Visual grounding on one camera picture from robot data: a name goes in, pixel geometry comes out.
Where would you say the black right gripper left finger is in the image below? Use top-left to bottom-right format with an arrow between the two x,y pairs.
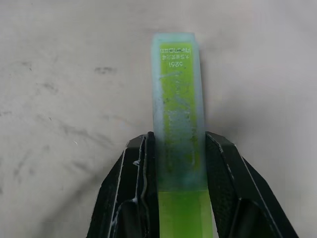
88,131 -> 161,238

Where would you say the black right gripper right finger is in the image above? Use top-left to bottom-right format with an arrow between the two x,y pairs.
204,131 -> 300,238

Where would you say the green translucent plastic bar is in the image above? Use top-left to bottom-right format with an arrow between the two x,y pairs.
149,31 -> 213,238

